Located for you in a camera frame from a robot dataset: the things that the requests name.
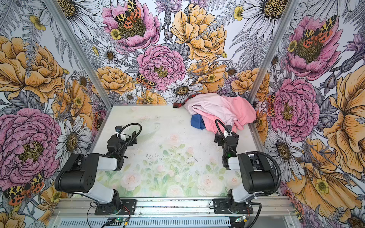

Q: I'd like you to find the blue cloth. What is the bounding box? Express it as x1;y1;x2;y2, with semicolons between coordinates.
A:
191;114;206;130

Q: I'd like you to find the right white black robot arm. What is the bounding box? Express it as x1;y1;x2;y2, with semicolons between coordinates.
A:
213;132;281;214

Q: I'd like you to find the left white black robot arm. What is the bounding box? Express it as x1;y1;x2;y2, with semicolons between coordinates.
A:
54;132;138;214

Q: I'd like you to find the pink shirt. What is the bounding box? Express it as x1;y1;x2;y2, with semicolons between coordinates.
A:
194;94;256;133

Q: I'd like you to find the light lilac shirt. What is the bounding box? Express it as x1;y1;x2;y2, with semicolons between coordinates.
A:
184;93;235;118

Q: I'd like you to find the red black plaid shirt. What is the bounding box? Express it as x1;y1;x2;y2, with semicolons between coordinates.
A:
173;94;197;108

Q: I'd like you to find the small green circuit board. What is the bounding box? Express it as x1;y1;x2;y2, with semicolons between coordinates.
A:
234;216;247;223

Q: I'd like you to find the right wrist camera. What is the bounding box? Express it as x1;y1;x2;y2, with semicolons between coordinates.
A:
223;125;232;137

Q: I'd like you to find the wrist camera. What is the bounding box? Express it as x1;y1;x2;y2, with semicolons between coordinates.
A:
223;125;232;137
115;125;126;141

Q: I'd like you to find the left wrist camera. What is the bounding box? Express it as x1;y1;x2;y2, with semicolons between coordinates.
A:
115;125;126;141

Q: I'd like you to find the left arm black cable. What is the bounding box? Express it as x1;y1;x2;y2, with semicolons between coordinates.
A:
108;123;143;157

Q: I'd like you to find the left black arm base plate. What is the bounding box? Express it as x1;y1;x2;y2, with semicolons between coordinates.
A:
94;199;137;216

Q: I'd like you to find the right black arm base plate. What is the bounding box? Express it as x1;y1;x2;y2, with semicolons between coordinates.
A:
211;199;253;215

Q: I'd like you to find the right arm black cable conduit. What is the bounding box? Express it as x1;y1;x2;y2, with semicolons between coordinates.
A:
245;150;282;197

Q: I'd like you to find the right aluminium corner post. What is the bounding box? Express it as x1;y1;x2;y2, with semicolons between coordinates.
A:
247;0;299;103

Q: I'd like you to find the aluminium corner post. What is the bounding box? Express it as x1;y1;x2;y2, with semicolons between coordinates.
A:
45;1;113;111
247;0;299;103

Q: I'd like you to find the aluminium front rail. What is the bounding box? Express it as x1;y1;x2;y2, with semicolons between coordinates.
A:
52;196;295;219

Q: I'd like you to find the white vented cable duct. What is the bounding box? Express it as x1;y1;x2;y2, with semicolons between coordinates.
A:
53;217;231;228

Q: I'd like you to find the left aluminium corner post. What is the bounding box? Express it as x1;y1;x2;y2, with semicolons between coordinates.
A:
45;1;113;111

